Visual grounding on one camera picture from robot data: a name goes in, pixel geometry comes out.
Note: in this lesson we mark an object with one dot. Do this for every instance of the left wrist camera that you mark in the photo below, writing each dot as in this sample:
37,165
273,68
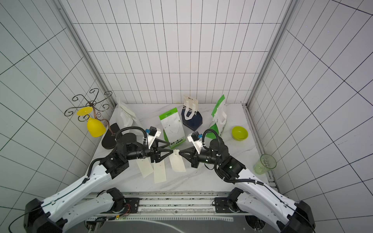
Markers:
152,134

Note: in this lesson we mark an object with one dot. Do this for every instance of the yellow cup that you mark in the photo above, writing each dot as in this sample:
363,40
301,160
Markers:
95,127

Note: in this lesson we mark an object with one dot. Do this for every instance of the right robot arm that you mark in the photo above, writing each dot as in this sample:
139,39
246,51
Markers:
250,194

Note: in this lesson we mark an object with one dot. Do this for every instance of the navy beige bag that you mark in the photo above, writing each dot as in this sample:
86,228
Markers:
191,117

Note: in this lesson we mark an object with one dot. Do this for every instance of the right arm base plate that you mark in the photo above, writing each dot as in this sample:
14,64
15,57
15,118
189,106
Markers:
221,206

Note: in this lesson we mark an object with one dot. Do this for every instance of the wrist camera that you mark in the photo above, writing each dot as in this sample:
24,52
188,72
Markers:
195,139
152,134

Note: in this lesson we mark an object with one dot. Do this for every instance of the green glass coaster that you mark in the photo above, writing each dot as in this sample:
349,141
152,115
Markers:
265,163

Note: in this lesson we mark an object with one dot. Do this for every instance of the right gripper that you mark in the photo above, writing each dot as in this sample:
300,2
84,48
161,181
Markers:
195,157

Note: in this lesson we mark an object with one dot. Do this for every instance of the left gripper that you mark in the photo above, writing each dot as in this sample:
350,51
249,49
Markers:
158,158

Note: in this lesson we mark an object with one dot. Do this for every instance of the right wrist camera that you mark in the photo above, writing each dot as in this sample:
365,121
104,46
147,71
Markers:
195,139

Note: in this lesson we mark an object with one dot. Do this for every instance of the green white bag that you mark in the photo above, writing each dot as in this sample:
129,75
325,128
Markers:
172,128
219,116

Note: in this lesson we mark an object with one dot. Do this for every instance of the cream receipt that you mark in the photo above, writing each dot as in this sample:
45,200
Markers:
145,167
159,171
177,162

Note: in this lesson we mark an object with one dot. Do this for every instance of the aluminium rail frame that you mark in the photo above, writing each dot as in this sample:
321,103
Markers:
171,208

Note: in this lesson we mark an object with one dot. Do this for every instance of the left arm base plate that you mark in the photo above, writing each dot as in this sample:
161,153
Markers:
124,207

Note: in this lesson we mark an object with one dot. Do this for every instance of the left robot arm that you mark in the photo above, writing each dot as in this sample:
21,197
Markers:
61,211

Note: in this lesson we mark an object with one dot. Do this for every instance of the yellow saucer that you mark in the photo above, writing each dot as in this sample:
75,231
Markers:
84,111

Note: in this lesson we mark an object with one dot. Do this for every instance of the white paper bag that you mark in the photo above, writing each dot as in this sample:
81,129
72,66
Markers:
123,116

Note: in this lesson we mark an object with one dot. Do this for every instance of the green bowl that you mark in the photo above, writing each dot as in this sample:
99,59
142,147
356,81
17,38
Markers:
239,133

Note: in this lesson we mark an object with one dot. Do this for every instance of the black oval stand base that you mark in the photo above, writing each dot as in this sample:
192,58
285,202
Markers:
108,141

